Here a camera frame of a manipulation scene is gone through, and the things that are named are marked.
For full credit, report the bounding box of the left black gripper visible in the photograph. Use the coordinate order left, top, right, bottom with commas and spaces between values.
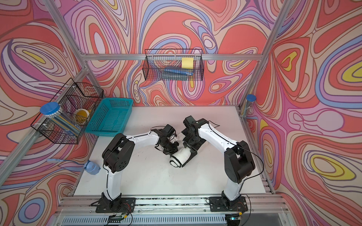
160, 138, 181, 155

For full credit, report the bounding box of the black white checkered pillowcase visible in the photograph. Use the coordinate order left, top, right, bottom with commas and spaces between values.
169, 147, 197, 168

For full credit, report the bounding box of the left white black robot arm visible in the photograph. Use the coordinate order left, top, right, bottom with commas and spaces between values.
102, 124, 179, 202

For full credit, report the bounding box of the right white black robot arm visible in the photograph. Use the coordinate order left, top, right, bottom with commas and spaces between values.
182, 116, 255, 210

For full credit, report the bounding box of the teal plastic basket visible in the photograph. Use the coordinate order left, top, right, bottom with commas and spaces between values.
85, 98, 133, 137

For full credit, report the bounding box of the blue pen in basket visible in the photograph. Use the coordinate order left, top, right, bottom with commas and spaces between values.
164, 68, 194, 76

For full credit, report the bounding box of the yellow sticky note pad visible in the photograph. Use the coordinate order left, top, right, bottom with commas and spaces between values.
182, 57, 194, 69

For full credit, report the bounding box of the yellow white cup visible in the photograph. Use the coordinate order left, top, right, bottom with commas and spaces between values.
73, 108, 90, 125

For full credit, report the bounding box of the blue lid clear jar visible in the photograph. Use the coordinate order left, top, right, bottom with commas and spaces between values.
40, 102, 81, 137

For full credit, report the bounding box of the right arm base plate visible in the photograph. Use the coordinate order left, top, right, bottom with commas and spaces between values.
207, 196, 248, 213

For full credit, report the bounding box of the blue cap tube on frame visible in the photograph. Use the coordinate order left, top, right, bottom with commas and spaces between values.
241, 94, 256, 117

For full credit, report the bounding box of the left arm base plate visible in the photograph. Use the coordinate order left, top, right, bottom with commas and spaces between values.
95, 197, 136, 213

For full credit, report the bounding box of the back black wire basket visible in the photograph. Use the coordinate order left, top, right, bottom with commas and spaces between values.
142, 48, 204, 82

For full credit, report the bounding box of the black wire basket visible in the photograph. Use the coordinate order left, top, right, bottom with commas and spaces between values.
31, 78, 104, 145
142, 48, 204, 82

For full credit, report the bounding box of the left black wire basket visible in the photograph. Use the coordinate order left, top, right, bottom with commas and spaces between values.
31, 78, 104, 145

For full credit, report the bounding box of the aluminium rail front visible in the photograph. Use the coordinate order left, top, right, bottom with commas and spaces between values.
56, 194, 290, 215

